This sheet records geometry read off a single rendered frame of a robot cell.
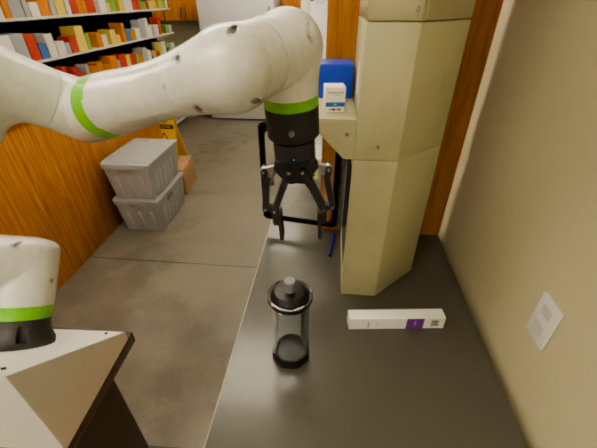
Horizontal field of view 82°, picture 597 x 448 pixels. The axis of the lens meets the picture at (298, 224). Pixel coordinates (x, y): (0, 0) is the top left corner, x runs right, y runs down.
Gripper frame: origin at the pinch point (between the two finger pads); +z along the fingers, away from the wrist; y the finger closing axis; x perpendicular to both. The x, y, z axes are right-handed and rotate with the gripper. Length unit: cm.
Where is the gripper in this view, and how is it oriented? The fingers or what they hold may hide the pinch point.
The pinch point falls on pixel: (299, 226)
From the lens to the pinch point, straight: 73.4
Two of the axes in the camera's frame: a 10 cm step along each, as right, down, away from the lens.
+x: -0.3, 6.2, -7.9
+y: -10.0, 0.3, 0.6
